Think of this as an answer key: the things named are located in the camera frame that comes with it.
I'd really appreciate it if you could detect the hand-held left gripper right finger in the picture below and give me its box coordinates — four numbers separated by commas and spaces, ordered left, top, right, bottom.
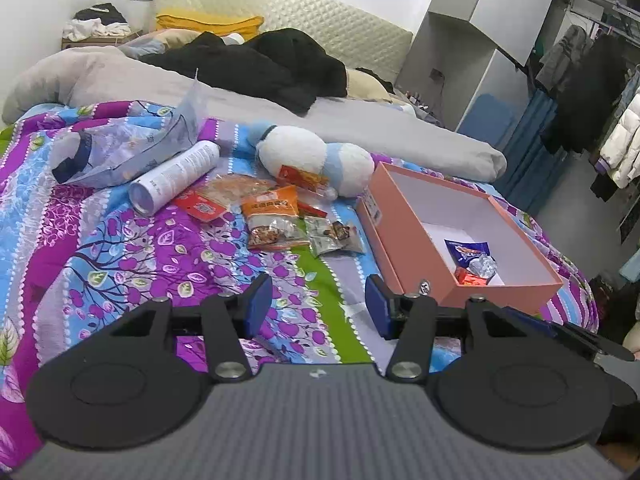
365, 274, 543, 385

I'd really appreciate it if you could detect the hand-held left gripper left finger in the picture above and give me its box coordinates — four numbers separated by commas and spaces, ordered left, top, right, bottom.
102, 273, 274, 383

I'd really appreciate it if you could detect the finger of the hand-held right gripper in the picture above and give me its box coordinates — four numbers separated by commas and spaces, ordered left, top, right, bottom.
500, 306, 635, 361

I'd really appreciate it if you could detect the pink cardboard box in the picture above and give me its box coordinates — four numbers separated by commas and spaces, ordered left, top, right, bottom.
356, 161, 563, 313

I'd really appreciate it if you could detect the orange nut packet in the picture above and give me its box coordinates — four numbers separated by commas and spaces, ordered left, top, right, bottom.
241, 185, 311, 252

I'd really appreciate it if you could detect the grey green packet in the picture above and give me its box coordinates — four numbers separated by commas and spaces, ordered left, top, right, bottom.
306, 216, 351, 258

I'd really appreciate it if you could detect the small red packet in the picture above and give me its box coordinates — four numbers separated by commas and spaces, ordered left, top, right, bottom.
454, 266, 488, 286

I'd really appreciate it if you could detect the blue foil packet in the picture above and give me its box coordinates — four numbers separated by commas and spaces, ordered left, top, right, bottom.
444, 239, 497, 278

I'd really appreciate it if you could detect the red label clear packet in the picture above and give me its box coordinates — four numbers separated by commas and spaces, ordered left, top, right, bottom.
174, 175, 276, 221

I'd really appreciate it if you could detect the red orange foil packet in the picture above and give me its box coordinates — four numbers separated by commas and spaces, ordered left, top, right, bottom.
277, 165, 331, 193

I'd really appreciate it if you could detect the floral printed blanket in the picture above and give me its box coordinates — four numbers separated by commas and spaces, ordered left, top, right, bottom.
0, 100, 601, 461

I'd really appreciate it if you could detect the white spray can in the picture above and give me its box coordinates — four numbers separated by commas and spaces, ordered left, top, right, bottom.
129, 140, 221, 217

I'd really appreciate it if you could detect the white blue plush toy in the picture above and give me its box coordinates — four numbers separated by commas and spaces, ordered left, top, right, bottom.
248, 121, 375, 197

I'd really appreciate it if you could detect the grey duvet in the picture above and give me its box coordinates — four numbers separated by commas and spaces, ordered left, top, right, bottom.
2, 46, 507, 183

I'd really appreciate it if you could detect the blue curtain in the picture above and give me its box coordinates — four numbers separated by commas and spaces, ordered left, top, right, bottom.
502, 87, 571, 216

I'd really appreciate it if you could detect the white puffer jacket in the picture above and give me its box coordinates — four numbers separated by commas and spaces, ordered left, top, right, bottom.
597, 97, 640, 188

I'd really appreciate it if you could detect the clear plastic bag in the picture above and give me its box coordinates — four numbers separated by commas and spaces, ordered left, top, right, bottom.
52, 67, 208, 188

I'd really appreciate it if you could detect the blue padded board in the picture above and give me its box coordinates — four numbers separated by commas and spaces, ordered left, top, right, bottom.
457, 92, 518, 148

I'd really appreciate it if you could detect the beige pillow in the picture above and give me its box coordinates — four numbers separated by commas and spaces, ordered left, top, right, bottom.
345, 67, 393, 103

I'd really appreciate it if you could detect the black jacket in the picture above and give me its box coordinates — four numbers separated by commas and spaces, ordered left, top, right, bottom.
137, 29, 348, 115

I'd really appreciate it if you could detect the black hanging coat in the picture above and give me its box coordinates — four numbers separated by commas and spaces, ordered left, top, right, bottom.
542, 35, 628, 153

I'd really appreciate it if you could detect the grey striped hoodie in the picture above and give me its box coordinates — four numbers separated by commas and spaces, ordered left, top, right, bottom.
537, 25, 593, 91

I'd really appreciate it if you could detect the pastel patterned blanket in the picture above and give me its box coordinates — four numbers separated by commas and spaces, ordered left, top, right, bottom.
117, 29, 206, 61

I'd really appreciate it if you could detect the yellow pillow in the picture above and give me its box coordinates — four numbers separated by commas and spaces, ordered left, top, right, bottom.
155, 7, 264, 37

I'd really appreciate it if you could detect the cream quilted headboard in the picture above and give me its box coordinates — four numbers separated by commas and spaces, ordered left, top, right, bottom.
152, 0, 414, 92

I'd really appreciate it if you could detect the pile of clothes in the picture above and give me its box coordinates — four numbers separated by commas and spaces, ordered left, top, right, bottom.
62, 2, 130, 42

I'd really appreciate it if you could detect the metal clothes rack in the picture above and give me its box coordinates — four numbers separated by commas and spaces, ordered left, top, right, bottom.
565, 0, 640, 41

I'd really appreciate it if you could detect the grey white wardrobe cabinet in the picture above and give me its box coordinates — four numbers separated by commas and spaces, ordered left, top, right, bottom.
395, 0, 573, 133

